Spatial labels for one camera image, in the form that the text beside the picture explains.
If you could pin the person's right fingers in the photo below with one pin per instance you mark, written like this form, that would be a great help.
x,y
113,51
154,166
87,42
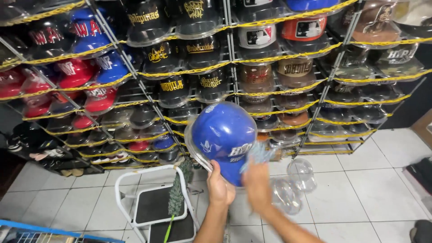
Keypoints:
x,y
253,170

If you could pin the black floor mat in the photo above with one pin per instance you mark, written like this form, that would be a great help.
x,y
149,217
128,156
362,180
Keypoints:
x,y
420,177

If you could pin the dark grey shoe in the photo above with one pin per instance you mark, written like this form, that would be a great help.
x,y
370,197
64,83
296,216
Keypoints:
x,y
422,232

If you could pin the low shoe rack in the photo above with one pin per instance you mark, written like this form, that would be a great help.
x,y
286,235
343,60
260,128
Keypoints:
x,y
50,152

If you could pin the blue-grey dusting cloth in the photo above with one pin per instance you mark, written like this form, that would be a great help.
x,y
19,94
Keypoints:
x,y
259,153

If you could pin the brown wooden furniture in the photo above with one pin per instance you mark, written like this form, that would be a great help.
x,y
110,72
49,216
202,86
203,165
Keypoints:
x,y
423,130

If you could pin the person's right hand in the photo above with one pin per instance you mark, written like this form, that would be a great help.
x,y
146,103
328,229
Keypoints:
x,y
258,190

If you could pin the white step stool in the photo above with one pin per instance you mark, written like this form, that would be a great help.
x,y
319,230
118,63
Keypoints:
x,y
158,206

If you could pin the blue cap with white print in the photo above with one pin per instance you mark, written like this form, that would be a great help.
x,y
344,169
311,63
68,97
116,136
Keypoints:
x,y
222,135

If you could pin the clear plastic cap case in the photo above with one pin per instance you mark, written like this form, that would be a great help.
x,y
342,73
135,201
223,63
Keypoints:
x,y
195,148

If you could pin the person's left hand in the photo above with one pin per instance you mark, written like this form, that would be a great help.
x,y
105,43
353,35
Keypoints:
x,y
219,189

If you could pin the empty clear cap case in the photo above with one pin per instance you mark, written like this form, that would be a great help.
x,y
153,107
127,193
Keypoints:
x,y
287,197
301,175

